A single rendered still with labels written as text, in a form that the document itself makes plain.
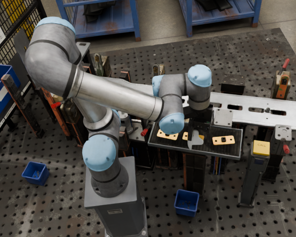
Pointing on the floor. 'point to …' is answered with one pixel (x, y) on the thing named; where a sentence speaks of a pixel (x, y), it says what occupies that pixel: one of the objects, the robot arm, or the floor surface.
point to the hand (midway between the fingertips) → (192, 135)
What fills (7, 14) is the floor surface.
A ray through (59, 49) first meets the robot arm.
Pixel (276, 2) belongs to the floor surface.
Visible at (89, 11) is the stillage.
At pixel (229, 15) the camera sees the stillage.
